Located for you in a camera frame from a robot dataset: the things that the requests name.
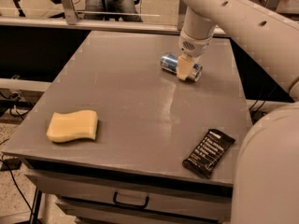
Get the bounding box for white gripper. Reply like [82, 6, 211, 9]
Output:
[177, 31, 212, 80]

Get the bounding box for silver blue redbull can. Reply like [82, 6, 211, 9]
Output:
[160, 53, 203, 82]

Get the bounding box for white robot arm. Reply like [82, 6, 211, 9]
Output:
[178, 0, 299, 224]

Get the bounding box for black rxbar chocolate wrapper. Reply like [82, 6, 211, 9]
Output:
[182, 129, 235, 179]

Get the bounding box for seated person in jeans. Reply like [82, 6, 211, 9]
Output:
[84, 0, 142, 22]

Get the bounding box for grey top drawer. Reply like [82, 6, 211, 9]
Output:
[25, 170, 231, 224]

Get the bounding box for grey drawer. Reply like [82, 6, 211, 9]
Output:
[25, 170, 231, 224]
[56, 199, 220, 224]

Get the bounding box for yellow sponge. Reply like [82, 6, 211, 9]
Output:
[47, 110, 98, 143]

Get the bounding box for grey lower drawer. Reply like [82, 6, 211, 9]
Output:
[56, 199, 220, 224]

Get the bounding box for grey metal rail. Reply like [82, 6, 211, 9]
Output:
[0, 0, 227, 37]

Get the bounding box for black drawer handle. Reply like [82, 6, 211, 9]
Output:
[113, 191, 150, 209]

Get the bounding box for black floor cable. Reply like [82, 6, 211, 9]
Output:
[0, 154, 35, 215]

